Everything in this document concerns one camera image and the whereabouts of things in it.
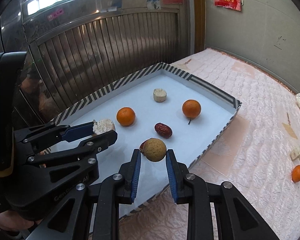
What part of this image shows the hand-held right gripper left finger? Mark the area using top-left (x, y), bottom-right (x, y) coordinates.
top-left (27, 149), bottom-right (142, 240)

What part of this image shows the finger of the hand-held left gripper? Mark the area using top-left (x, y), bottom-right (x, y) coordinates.
top-left (20, 130), bottom-right (118, 202)
top-left (14, 121), bottom-right (95, 144)

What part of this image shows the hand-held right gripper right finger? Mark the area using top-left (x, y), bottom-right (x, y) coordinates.
top-left (165, 149), bottom-right (280, 240)

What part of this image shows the brown longan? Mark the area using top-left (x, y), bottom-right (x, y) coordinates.
top-left (143, 138), bottom-right (167, 162)

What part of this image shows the striped cardboard box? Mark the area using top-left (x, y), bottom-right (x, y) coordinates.
top-left (44, 62), bottom-right (242, 215)

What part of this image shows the round rice cake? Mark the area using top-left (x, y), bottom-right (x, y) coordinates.
top-left (153, 88), bottom-right (168, 103)

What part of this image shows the orange with stem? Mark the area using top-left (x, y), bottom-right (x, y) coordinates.
top-left (182, 99), bottom-right (202, 125)

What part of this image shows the person's left forearm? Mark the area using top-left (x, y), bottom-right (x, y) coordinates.
top-left (0, 211), bottom-right (40, 238)

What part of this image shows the metal door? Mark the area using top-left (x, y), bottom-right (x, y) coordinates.
top-left (0, 0), bottom-right (192, 135)

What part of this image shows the pink quilted bedspread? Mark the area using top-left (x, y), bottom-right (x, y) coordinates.
top-left (119, 48), bottom-right (300, 240)

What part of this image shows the pink door sticker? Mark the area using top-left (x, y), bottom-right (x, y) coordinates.
top-left (48, 9), bottom-right (65, 20)

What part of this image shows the blue flower sticker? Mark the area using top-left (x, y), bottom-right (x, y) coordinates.
top-left (146, 0), bottom-right (162, 10)

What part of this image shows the wooden door frame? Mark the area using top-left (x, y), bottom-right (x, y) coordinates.
top-left (192, 0), bottom-right (206, 55)

